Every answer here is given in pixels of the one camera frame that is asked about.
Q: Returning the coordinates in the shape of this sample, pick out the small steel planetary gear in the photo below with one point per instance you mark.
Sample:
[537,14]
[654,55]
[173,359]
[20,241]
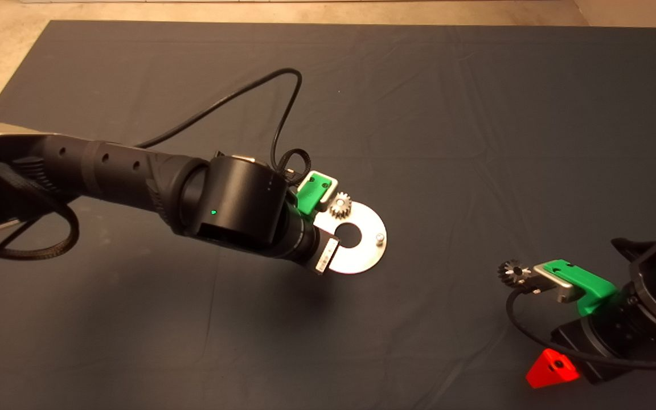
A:
[340,206]

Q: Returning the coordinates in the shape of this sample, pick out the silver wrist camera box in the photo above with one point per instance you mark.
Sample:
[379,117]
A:
[556,285]
[331,191]

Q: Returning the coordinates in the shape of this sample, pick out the green left camera mount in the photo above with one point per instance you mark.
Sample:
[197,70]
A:
[308,193]

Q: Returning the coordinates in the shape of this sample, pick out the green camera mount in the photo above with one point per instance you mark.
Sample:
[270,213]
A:
[308,193]
[590,283]

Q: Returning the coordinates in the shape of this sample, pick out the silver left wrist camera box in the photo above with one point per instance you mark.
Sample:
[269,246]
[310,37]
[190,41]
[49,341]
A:
[331,191]

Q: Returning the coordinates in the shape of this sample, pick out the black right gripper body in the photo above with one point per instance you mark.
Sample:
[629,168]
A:
[615,337]

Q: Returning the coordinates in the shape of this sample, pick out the green right camera mount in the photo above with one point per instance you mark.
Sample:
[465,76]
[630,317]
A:
[590,283]

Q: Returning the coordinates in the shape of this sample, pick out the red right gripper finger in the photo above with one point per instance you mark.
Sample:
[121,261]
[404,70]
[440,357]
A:
[544,374]

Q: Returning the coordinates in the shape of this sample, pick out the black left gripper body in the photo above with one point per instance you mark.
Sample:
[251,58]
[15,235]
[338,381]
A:
[316,250]

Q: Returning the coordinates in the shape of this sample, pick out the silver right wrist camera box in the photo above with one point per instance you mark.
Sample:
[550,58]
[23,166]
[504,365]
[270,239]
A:
[556,285]

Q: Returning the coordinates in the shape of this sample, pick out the round metal carrier plate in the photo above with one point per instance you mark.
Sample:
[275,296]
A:
[365,256]

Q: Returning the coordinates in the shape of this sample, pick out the dark gear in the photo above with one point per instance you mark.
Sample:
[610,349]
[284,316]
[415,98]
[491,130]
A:
[509,272]

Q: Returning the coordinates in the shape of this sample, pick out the dark grey table cloth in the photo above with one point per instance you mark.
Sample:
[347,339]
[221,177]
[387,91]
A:
[476,114]

